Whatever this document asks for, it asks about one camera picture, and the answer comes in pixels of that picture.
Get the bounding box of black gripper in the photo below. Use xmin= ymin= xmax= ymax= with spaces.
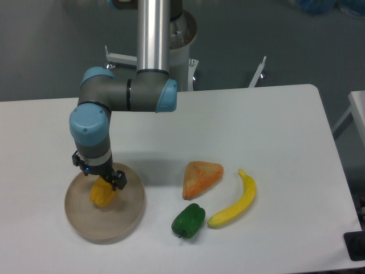
xmin=72 ymin=151 xmax=127 ymax=191

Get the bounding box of yellow pepper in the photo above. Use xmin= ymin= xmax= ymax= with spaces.
xmin=90 ymin=177 xmax=119 ymax=208

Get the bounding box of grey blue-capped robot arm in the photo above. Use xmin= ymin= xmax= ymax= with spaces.
xmin=69 ymin=1 xmax=178 ymax=191

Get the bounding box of beige round plate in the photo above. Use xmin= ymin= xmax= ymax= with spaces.
xmin=64 ymin=163 xmax=145 ymax=241

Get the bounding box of green pepper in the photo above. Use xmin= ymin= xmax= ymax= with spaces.
xmin=171 ymin=203 xmax=206 ymax=239

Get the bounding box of orange triangular bread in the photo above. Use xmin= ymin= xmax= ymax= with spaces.
xmin=182 ymin=161 xmax=224 ymax=200

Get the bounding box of yellow banana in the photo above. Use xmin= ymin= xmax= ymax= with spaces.
xmin=207 ymin=169 xmax=257 ymax=229

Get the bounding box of black device at table edge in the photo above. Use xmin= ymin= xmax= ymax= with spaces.
xmin=343 ymin=231 xmax=365 ymax=261

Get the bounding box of white side table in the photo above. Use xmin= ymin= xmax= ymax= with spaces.
xmin=331 ymin=90 xmax=364 ymax=144

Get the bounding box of blue plastic bag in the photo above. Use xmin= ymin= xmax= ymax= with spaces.
xmin=294 ymin=0 xmax=364 ymax=18

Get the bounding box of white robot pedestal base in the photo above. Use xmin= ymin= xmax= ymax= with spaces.
xmin=103 ymin=10 xmax=269 ymax=92

